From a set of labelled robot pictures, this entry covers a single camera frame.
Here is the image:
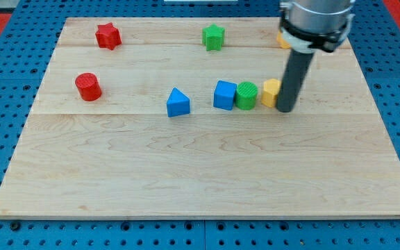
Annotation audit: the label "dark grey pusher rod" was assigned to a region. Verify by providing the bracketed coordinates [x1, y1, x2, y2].
[276, 49, 314, 113]

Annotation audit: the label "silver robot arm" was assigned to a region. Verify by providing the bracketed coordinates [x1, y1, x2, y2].
[276, 0, 355, 113]

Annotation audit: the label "yellow block behind arm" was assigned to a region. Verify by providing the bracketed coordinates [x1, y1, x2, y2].
[276, 31, 291, 49]

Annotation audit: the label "yellow hexagon block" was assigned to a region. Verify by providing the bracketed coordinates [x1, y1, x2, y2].
[261, 78, 281, 108]

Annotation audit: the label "blue cube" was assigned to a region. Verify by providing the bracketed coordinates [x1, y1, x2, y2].
[213, 81, 237, 110]

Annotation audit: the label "green cylinder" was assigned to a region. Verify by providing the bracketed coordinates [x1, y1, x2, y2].
[235, 81, 258, 110]

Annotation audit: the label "green star block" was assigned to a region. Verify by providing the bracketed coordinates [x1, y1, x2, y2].
[202, 24, 225, 51]

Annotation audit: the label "blue triangular prism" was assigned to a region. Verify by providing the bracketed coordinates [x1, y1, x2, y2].
[167, 87, 190, 117]

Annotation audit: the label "wooden board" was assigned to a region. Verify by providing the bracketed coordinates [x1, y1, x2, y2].
[0, 17, 400, 220]

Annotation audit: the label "red star block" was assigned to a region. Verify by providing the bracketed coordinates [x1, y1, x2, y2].
[95, 22, 122, 50]

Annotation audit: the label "red cylinder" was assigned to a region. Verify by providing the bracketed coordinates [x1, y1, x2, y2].
[75, 72, 102, 101]

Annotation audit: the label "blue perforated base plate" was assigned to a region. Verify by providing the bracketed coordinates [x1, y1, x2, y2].
[0, 0, 400, 249]

